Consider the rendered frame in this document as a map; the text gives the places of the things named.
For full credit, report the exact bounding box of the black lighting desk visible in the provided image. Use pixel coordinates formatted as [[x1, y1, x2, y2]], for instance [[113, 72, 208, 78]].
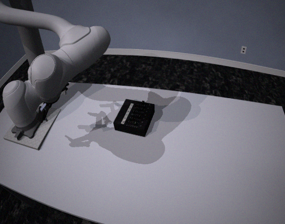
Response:
[[113, 99, 154, 137]]

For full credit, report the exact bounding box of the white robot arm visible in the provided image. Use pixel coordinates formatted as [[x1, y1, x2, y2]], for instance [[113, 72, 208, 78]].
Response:
[[0, 0, 111, 140]]

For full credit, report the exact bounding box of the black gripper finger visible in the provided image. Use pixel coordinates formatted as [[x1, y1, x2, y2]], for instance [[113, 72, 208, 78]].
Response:
[[62, 83, 69, 95], [37, 103, 52, 123]]

